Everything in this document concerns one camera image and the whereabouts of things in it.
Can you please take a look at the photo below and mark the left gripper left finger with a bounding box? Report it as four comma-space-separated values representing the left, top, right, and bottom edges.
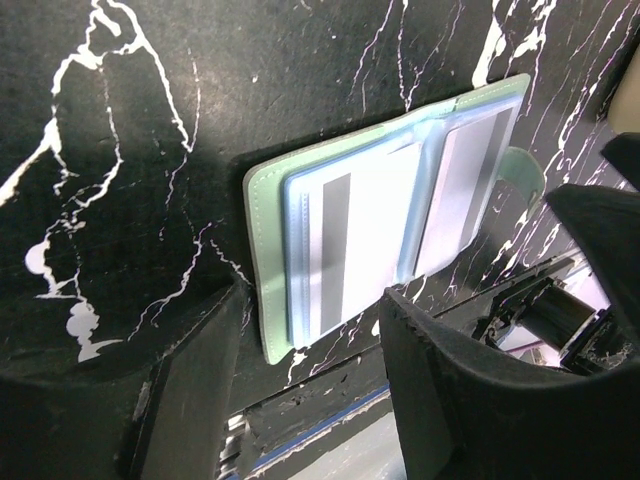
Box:
1, 282, 250, 479

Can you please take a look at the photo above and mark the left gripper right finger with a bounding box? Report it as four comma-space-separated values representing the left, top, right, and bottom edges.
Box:
379, 289, 639, 479

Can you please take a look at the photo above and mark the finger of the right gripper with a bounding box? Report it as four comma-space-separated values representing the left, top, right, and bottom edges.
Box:
545, 184, 639, 325

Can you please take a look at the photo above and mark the green card holder wallet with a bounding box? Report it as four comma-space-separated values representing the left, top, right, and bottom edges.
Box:
243, 74, 546, 365

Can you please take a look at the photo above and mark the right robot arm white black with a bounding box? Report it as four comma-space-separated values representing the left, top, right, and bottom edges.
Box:
492, 185, 639, 376

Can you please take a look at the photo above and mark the beige oval tray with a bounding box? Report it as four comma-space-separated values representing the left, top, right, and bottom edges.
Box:
597, 45, 639, 134

